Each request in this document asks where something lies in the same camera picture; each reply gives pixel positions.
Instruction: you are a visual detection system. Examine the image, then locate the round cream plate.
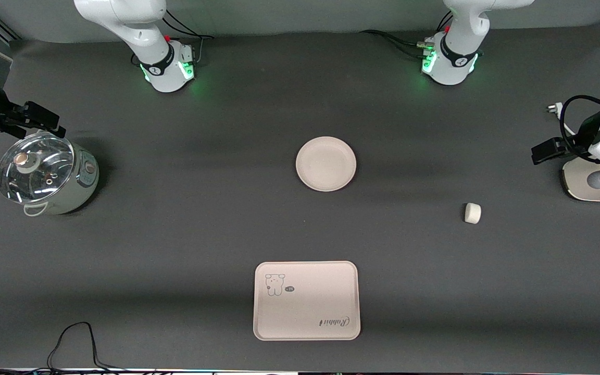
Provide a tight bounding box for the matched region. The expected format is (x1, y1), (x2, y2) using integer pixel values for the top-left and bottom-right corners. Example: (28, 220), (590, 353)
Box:
(295, 136), (357, 193)

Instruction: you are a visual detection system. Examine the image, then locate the cream tray with bear print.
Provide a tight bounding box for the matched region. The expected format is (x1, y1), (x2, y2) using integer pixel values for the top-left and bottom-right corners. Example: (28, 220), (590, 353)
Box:
(253, 261), (361, 341)

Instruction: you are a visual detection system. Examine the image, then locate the glass pot lid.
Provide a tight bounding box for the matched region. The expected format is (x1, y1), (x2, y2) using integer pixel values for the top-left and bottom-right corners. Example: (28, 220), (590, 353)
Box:
(0, 131), (76, 204)

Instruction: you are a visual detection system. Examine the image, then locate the cream toaster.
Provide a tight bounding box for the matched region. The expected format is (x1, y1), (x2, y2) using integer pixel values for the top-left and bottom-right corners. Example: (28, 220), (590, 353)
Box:
(562, 155), (600, 203)

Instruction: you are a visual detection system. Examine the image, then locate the pale green electric pot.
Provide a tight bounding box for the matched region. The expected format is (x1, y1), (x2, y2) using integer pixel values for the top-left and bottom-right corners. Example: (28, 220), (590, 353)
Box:
(21, 138), (100, 217)

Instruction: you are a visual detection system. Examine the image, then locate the white toaster power cable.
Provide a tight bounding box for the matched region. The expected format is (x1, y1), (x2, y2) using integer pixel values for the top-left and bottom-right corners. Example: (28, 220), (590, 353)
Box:
(547, 103), (578, 137)

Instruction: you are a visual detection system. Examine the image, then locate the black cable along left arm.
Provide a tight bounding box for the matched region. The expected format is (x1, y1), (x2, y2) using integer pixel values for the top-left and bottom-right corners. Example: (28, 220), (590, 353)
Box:
(560, 94), (600, 163)

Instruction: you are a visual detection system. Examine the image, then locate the thin black looped cable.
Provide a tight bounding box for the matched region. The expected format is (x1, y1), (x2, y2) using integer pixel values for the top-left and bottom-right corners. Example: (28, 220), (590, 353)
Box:
(45, 321), (176, 375)

